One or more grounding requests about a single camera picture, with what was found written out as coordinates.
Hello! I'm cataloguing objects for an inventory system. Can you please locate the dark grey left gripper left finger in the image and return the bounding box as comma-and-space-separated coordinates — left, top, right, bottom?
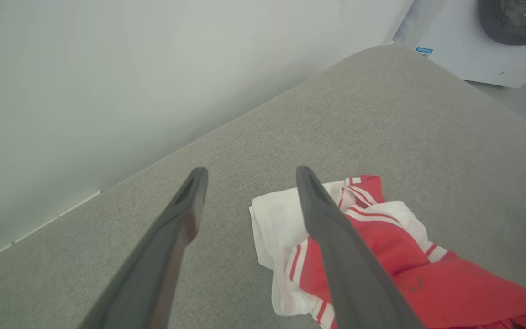
79, 167, 209, 329

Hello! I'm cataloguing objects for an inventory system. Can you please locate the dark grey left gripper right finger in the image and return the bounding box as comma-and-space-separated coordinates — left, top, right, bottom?
296, 165, 424, 329

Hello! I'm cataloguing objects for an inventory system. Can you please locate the red and white shirt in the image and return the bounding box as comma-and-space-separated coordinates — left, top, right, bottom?
249, 175, 526, 329

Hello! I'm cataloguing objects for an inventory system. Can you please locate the white washing machine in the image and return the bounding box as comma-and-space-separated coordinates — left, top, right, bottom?
392, 0, 526, 88

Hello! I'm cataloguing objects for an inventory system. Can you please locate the dark round washing machine door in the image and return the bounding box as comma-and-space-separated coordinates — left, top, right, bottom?
478, 0, 526, 46

